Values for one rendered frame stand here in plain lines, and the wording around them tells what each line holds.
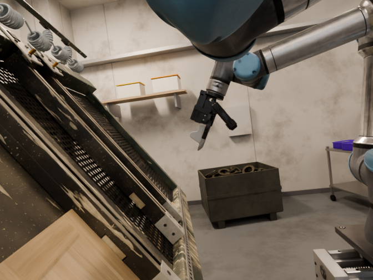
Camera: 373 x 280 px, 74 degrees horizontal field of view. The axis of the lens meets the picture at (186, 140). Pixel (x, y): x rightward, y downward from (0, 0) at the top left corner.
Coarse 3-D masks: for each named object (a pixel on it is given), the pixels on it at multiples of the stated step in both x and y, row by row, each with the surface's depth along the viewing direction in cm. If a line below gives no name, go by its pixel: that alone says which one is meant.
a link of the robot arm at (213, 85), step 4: (212, 80) 86; (216, 80) 85; (208, 84) 88; (212, 84) 86; (216, 84) 85; (220, 84) 86; (224, 84) 86; (208, 88) 87; (212, 88) 86; (216, 88) 86; (220, 88) 86; (224, 88) 86; (216, 92) 86; (220, 92) 86; (224, 92) 87
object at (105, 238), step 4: (104, 236) 65; (104, 240) 65; (108, 240) 65; (108, 244) 65; (112, 244) 65; (112, 248) 65; (116, 248) 65; (116, 252) 65; (120, 252) 65; (120, 256) 65; (124, 256) 65
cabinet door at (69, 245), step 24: (72, 216) 61; (48, 240) 49; (72, 240) 55; (96, 240) 62; (0, 264) 37; (24, 264) 40; (48, 264) 44; (72, 264) 50; (96, 264) 56; (120, 264) 63
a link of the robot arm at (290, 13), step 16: (272, 0) 22; (288, 0) 22; (304, 0) 22; (320, 0) 23; (256, 16) 22; (272, 16) 23; (288, 16) 24; (240, 32) 22; (256, 32) 24; (208, 48) 24; (224, 48) 24; (240, 48) 26
